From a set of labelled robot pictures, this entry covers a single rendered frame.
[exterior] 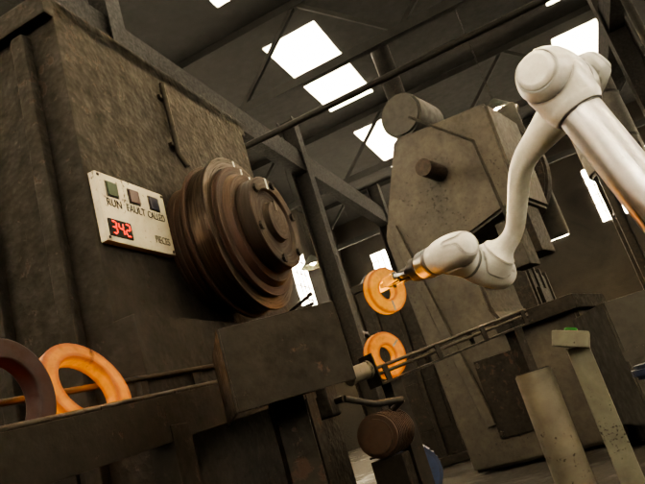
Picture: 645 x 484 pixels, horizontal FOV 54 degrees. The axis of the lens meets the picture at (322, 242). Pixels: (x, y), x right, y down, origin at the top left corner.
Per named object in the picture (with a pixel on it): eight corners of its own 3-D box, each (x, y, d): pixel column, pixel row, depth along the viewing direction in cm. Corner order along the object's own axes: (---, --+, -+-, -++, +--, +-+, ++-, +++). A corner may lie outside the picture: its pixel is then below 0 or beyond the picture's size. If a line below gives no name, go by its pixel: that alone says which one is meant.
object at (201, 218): (207, 311, 159) (167, 146, 172) (290, 320, 201) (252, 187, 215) (228, 302, 157) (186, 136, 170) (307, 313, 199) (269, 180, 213)
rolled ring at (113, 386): (21, 348, 105) (10, 360, 105) (80, 441, 100) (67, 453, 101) (97, 337, 122) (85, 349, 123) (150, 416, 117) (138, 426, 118)
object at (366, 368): (346, 388, 204) (339, 370, 206) (367, 379, 210) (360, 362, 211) (356, 384, 200) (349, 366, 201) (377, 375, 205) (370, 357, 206)
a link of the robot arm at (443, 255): (420, 271, 186) (455, 284, 191) (456, 254, 174) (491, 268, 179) (421, 238, 191) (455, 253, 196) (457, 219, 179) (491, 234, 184)
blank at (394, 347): (388, 389, 211) (394, 387, 208) (355, 356, 209) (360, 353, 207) (408, 356, 220) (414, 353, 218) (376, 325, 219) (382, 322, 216)
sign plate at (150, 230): (101, 243, 145) (86, 173, 151) (170, 258, 169) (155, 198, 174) (108, 239, 145) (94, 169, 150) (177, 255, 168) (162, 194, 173)
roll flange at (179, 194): (175, 324, 162) (138, 161, 175) (263, 330, 205) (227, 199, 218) (207, 311, 159) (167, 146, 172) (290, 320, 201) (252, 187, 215)
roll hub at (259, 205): (250, 266, 167) (226, 171, 175) (297, 278, 192) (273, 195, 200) (269, 258, 165) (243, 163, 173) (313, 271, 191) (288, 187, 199)
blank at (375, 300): (356, 275, 209) (362, 272, 206) (390, 266, 218) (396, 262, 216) (372, 320, 206) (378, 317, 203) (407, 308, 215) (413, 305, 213)
